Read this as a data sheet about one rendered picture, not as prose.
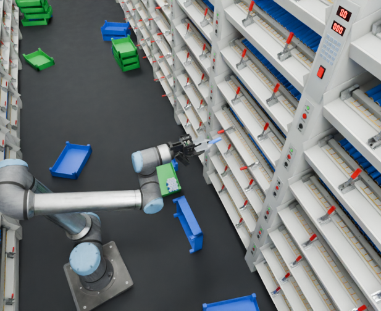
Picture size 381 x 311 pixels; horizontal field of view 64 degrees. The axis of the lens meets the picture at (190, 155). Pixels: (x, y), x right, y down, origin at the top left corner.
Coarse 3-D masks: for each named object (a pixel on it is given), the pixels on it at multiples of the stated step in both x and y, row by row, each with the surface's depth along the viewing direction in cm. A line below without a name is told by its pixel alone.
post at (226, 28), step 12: (216, 0) 136; (228, 24) 138; (216, 36) 146; (216, 48) 149; (216, 60) 153; (216, 72) 157; (216, 96) 167; (216, 120) 181; (204, 156) 216; (204, 168) 224
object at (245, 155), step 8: (224, 104) 173; (216, 112) 175; (224, 120) 170; (224, 128) 167; (232, 136) 162; (240, 144) 157; (240, 152) 155; (248, 152) 153; (248, 160) 150; (256, 160) 149; (264, 160) 147; (256, 168) 147; (256, 176) 144; (264, 176) 143; (264, 184) 141; (264, 192) 140
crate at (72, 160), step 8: (72, 144) 247; (88, 144) 243; (64, 152) 244; (72, 152) 247; (80, 152) 247; (88, 152) 242; (56, 160) 234; (64, 160) 241; (72, 160) 241; (80, 160) 241; (56, 168) 235; (64, 168) 236; (72, 168) 236; (80, 168) 233; (64, 176) 229; (72, 176) 227
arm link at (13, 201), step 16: (0, 192) 113; (16, 192) 114; (32, 192) 118; (80, 192) 125; (96, 192) 126; (112, 192) 128; (128, 192) 131; (144, 192) 133; (160, 192) 137; (0, 208) 112; (16, 208) 112; (32, 208) 115; (48, 208) 117; (64, 208) 119; (80, 208) 122; (96, 208) 124; (112, 208) 127; (128, 208) 130; (144, 208) 131; (160, 208) 134
